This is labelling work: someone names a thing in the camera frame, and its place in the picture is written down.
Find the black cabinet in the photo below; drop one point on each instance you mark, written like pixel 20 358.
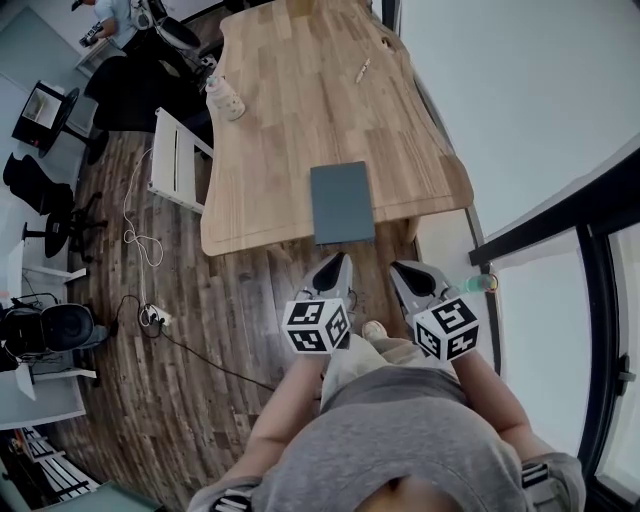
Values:
pixel 50 132

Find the white spotted bottle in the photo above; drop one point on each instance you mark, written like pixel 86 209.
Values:
pixel 226 99

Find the person's left forearm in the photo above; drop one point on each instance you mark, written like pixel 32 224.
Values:
pixel 290 400

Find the grey notebook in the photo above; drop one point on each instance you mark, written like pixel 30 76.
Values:
pixel 342 205

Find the white power strip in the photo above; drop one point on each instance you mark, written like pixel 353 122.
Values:
pixel 159 316

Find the black window frame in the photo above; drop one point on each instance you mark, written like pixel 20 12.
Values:
pixel 595 300

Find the person's grey shirt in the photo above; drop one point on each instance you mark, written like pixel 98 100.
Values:
pixel 400 440

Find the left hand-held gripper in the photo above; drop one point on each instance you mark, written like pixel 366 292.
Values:
pixel 312 327

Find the wooden table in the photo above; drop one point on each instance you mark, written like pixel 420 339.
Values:
pixel 300 125

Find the white slatted bench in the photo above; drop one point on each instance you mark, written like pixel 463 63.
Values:
pixel 60 470

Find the person's beige trousers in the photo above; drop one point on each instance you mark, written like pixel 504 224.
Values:
pixel 360 365

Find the white desk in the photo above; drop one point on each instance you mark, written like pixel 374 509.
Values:
pixel 40 405

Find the beige pen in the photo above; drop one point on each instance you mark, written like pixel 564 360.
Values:
pixel 363 71

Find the person's right shoe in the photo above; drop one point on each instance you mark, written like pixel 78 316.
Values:
pixel 374 330

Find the person's right forearm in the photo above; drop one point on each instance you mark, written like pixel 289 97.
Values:
pixel 492 400

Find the glass desk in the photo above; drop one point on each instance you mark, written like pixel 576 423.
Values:
pixel 120 500

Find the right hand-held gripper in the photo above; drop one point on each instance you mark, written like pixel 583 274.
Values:
pixel 447 330

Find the white chair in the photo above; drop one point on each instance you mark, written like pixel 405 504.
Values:
pixel 165 150

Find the black office chair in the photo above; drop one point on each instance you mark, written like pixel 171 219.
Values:
pixel 35 185

